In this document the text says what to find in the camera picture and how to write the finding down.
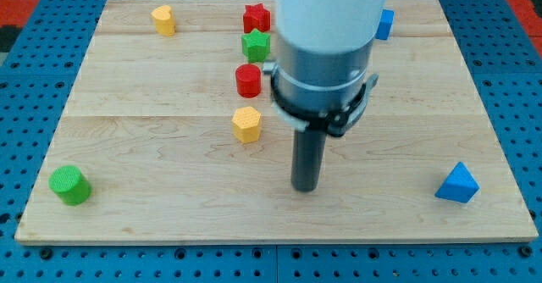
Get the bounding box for blue cube block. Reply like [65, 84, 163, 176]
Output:
[375, 9, 395, 40]

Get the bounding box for wooden board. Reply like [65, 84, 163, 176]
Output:
[15, 0, 538, 246]

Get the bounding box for green star block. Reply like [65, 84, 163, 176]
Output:
[241, 29, 271, 63]

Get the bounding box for blue triangle block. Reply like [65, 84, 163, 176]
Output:
[434, 162, 480, 203]

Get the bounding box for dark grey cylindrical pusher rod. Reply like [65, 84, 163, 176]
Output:
[290, 130, 327, 192]

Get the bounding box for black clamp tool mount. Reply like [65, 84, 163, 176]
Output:
[263, 61, 379, 137]

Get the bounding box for yellow hexagon block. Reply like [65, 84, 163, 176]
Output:
[231, 107, 262, 144]

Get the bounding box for green cylinder block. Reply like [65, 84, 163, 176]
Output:
[48, 165, 91, 206]

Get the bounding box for red cylinder block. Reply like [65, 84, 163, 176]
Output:
[235, 64, 262, 98]

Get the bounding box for red star block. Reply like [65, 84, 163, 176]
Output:
[242, 3, 271, 33]

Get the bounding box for yellow heart block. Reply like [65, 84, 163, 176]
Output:
[151, 5, 175, 36]

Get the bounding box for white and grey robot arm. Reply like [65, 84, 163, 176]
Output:
[263, 0, 385, 192]

